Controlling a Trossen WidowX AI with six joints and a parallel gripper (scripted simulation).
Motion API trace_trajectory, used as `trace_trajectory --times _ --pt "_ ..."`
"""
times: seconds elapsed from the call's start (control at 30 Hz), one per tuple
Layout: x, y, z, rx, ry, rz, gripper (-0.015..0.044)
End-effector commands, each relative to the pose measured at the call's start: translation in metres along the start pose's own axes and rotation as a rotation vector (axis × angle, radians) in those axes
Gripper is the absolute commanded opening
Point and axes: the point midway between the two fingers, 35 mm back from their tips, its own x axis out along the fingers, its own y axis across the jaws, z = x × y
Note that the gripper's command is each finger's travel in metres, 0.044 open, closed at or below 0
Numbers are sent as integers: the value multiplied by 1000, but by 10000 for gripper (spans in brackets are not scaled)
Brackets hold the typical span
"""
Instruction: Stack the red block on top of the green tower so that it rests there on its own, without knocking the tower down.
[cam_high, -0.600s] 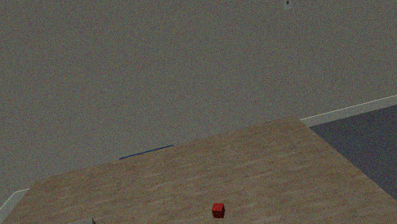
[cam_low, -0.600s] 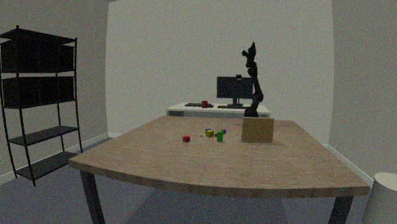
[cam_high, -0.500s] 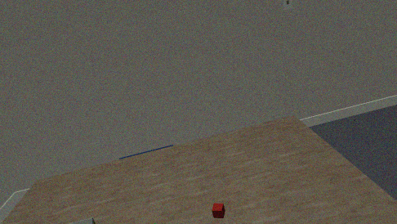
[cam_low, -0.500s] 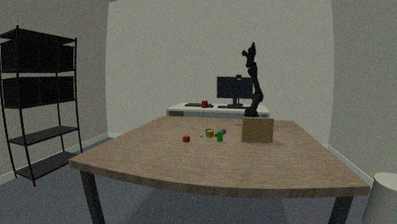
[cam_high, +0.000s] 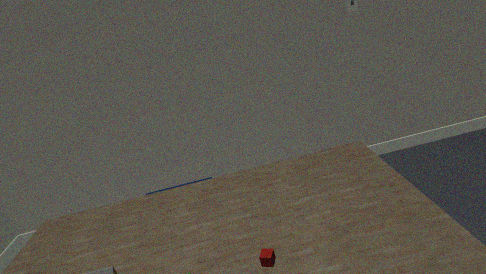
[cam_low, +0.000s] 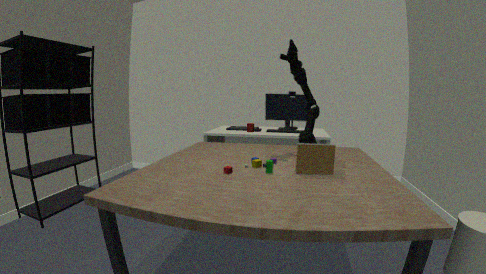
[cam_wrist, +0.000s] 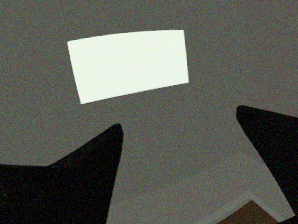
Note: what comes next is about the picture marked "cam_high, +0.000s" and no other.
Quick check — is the red block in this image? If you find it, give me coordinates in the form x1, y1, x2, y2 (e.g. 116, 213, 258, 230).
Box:
259, 249, 276, 267

